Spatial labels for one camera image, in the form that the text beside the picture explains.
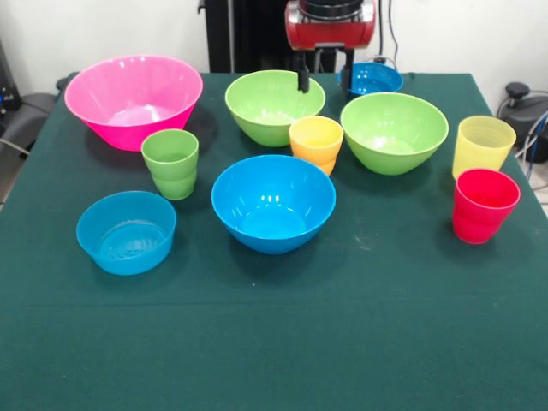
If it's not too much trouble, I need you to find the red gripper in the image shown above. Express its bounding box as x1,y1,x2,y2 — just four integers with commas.
285,0,378,98

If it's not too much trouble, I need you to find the small dark blue bowl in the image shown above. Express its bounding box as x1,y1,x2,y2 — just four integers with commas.
337,62,404,98

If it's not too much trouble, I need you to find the green bowl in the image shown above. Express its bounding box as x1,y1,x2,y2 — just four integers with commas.
340,92,450,176
224,69,327,148

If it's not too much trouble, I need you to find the orange cup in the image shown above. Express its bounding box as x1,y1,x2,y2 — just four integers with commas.
288,115,345,177

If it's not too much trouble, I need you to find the translucent yellow cup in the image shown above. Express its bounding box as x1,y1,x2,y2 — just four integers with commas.
451,115,518,181

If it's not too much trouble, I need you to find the green cup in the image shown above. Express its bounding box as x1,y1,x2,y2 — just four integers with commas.
140,128,200,201

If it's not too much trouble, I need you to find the large pink bowl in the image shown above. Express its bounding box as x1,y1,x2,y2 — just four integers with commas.
63,54,205,152

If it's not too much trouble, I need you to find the red cup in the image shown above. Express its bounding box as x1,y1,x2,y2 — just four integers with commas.
452,168,521,246

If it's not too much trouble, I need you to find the dark green tablecloth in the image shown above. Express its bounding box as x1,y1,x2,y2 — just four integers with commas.
0,71,548,411

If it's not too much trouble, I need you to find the translucent light blue bowl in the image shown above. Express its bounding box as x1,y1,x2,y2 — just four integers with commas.
75,190,177,277

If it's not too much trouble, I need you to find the black equipment box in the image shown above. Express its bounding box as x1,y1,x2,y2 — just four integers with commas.
0,38,22,125

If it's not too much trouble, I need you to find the black wall cable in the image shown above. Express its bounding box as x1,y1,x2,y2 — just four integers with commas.
387,0,402,72

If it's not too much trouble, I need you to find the black pedestal leg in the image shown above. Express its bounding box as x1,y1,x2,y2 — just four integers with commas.
496,82,548,162

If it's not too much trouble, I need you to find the bundle of blue cables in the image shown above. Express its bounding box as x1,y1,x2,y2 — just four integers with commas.
513,109,548,192

